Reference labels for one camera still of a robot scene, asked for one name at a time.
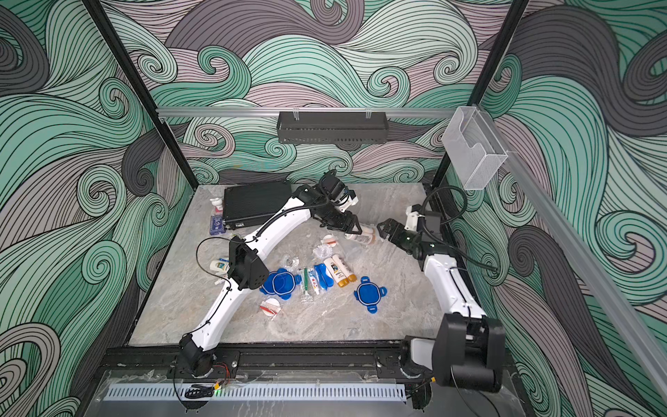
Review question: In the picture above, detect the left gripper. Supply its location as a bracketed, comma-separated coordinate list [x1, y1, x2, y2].
[320, 203, 363, 236]

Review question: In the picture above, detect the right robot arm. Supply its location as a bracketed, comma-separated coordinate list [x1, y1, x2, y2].
[377, 205, 505, 393]

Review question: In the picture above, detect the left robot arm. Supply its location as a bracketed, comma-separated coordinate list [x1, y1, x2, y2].
[179, 170, 362, 378]

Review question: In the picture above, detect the crumpled clear wrapper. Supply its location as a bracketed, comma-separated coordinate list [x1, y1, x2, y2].
[313, 243, 334, 260]

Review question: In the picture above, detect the white tube orange cap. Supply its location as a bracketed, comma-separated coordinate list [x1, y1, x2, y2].
[324, 257, 349, 288]
[333, 255, 357, 285]

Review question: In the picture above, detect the blue toothbrush packet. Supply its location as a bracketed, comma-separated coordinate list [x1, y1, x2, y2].
[314, 263, 335, 291]

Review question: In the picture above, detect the green toothpaste packet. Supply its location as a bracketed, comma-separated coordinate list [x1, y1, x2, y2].
[300, 267, 321, 302]

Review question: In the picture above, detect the clear round plastic cap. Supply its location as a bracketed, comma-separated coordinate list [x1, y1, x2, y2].
[281, 255, 300, 273]

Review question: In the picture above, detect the black ribbed case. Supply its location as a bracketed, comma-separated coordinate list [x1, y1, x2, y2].
[223, 182, 292, 230]

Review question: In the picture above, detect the round red white packet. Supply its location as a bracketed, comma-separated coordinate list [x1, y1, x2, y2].
[260, 298, 281, 319]

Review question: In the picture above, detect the blue playing card box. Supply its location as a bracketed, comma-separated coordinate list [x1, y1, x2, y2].
[209, 215, 226, 236]

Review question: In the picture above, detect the white bottle orange cap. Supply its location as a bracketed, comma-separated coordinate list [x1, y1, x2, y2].
[209, 260, 229, 276]

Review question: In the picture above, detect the white pink small bottle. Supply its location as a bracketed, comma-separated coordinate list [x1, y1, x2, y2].
[210, 197, 223, 216]

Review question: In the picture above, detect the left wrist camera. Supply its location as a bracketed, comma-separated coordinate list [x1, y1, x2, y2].
[336, 189, 359, 213]

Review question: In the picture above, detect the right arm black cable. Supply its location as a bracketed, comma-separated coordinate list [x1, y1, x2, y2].
[419, 185, 499, 272]

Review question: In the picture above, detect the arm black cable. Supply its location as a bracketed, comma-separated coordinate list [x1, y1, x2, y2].
[419, 185, 499, 272]
[195, 197, 324, 335]

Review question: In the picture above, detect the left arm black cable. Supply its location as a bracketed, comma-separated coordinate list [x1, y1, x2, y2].
[195, 197, 324, 335]

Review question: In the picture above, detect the clear acrylic wall holder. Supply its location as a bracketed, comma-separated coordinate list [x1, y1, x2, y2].
[442, 106, 507, 191]

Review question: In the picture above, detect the black wall shelf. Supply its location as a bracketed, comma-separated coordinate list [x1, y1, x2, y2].
[276, 112, 389, 145]

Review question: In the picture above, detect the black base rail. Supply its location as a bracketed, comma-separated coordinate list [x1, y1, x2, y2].
[102, 340, 433, 380]

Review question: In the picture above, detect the white perforated cable duct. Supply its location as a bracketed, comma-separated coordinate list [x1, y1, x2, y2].
[102, 382, 407, 402]

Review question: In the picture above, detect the aluminium wall rail back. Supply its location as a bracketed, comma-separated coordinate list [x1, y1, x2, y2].
[156, 106, 456, 119]

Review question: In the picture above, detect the aluminium wall rail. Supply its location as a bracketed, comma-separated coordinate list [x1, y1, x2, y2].
[156, 106, 456, 119]
[480, 111, 666, 399]

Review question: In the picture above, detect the aluminium wall rail right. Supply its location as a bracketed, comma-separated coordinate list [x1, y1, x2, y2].
[480, 111, 666, 399]

